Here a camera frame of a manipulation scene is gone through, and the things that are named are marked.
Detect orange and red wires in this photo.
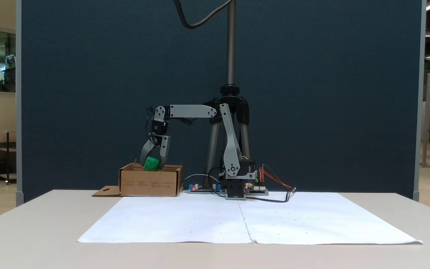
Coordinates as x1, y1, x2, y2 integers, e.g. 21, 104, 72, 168
259, 164, 293, 190

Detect dark blue partition panel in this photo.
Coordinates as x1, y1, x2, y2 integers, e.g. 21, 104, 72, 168
16, 0, 426, 202

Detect brown cardboard box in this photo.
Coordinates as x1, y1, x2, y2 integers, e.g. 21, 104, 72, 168
92, 160, 184, 198

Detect blue circuit board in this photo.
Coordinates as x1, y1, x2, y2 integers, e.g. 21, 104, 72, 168
188, 182, 225, 194

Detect black cable with white connector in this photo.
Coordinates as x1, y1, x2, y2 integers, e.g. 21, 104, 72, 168
246, 187, 297, 203

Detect black shelf cart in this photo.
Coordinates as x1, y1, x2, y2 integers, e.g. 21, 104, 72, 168
0, 130, 17, 185

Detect curved grey moving gripper finger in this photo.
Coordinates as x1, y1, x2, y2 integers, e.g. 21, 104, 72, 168
140, 140, 157, 168

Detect grey power cable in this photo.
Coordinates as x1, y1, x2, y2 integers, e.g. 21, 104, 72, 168
181, 174, 219, 192

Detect circuit board with jumper wires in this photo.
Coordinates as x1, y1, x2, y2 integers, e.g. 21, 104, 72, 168
246, 183, 269, 196

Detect green dice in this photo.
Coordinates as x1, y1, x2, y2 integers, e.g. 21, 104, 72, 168
144, 156, 162, 172

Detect black and grey tripod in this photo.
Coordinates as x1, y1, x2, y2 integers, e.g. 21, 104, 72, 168
202, 0, 253, 189

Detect white paper sheet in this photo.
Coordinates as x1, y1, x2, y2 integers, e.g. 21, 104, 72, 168
77, 192, 423, 245

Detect framed wall window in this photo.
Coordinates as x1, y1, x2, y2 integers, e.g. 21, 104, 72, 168
0, 25, 16, 97

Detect thick black camera cable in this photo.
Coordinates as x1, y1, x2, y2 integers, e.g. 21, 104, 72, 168
174, 0, 234, 29

